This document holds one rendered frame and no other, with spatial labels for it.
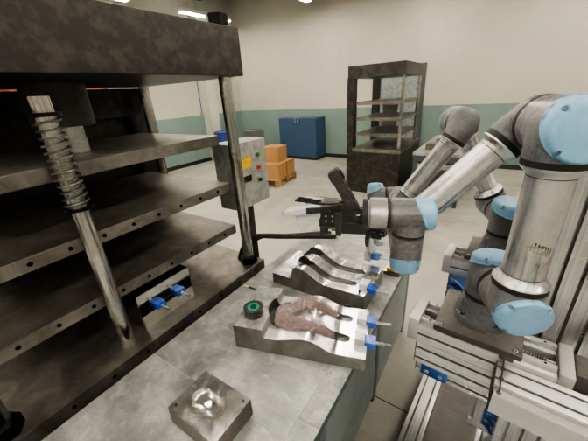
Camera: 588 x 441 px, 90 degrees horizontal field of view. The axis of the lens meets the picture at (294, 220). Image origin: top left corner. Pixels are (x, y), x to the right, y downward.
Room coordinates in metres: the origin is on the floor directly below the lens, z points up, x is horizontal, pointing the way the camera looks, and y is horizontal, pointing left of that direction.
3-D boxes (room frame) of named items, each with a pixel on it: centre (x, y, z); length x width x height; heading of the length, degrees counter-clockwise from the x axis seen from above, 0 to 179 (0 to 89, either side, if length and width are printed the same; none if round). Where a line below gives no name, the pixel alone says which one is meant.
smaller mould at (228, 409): (0.61, 0.29, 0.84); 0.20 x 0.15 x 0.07; 56
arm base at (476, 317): (0.72, -0.56, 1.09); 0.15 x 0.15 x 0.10
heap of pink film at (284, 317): (0.95, -0.02, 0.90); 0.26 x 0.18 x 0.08; 73
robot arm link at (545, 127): (0.58, -0.53, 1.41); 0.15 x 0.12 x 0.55; 167
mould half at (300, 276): (1.28, -0.15, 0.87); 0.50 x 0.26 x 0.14; 56
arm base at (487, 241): (1.10, -0.87, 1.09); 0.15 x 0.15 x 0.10
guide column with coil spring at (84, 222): (0.96, 0.73, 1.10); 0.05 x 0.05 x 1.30
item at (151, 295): (1.29, 0.82, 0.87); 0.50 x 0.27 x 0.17; 56
